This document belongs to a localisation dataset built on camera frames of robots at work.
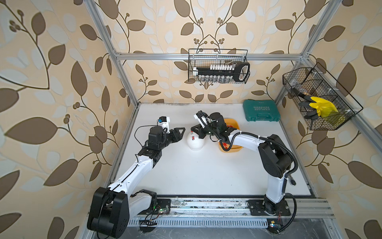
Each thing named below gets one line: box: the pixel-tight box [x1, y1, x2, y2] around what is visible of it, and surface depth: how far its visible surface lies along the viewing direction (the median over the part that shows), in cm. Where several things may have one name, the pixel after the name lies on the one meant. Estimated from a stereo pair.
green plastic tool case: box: [242, 99, 281, 122], surface depth 113 cm
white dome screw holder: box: [186, 131, 205, 151], surface depth 91 cm
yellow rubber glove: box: [308, 96, 339, 119], surface depth 68 cm
